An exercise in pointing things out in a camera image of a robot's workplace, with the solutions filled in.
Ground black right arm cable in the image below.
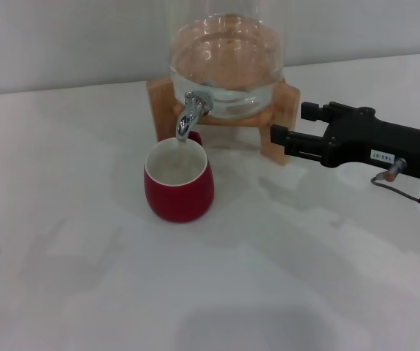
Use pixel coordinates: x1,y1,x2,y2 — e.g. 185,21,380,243
371,158,420,214

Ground glass water dispenser jar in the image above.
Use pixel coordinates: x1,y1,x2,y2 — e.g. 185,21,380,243
165,0,287,120

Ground red ceramic cup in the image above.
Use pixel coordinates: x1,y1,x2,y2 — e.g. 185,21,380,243
143,130,216,223

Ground wooden dispenser stand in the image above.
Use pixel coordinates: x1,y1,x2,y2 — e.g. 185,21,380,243
145,75,301,167

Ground silver metal faucet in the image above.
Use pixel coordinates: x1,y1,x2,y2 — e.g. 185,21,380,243
175,91,215,144

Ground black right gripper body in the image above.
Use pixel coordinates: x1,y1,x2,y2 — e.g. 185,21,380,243
318,102,420,181

